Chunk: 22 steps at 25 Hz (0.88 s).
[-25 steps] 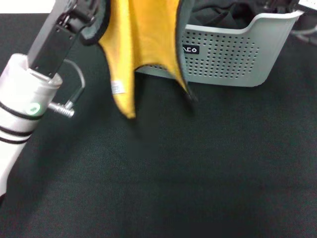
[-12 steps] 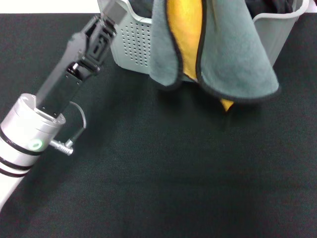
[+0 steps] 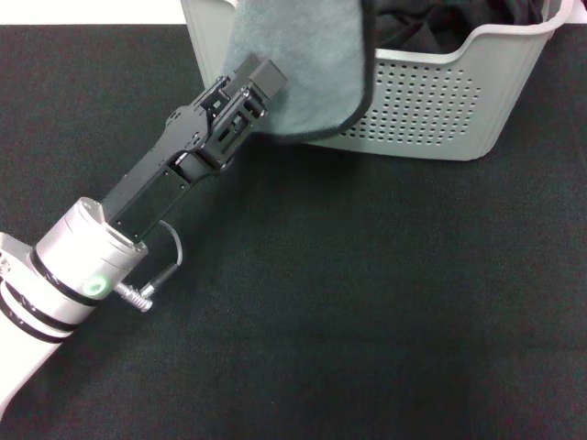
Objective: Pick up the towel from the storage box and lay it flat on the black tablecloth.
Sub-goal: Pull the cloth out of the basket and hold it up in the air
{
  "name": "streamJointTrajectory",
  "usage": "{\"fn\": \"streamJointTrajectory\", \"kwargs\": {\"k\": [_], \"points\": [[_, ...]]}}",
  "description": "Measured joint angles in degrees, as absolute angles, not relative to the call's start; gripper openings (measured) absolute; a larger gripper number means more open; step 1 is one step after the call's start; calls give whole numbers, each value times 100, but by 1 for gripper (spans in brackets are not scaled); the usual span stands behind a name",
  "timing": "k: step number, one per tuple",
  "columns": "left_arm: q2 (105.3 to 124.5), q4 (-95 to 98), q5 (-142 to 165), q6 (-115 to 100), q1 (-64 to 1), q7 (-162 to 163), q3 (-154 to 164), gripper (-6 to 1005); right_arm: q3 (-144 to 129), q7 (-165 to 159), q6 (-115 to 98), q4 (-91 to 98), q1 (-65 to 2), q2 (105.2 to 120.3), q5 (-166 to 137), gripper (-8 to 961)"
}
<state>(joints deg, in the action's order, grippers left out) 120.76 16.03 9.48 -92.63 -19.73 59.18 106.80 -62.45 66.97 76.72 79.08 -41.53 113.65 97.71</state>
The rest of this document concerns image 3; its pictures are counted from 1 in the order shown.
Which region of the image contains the grey and yellow towel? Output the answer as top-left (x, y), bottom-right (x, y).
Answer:
top-left (222, 0), bottom-right (378, 138)

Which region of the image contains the silver plug with black cable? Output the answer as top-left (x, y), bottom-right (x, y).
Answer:
top-left (114, 219), bottom-right (184, 313)

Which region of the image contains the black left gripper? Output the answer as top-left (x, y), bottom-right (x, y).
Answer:
top-left (100, 52), bottom-right (289, 243)

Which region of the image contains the black crumpled cloth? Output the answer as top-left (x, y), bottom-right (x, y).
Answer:
top-left (373, 0), bottom-right (563, 56)

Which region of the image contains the grey perforated plastic storage box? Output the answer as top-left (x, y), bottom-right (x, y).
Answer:
top-left (179, 0), bottom-right (575, 162)

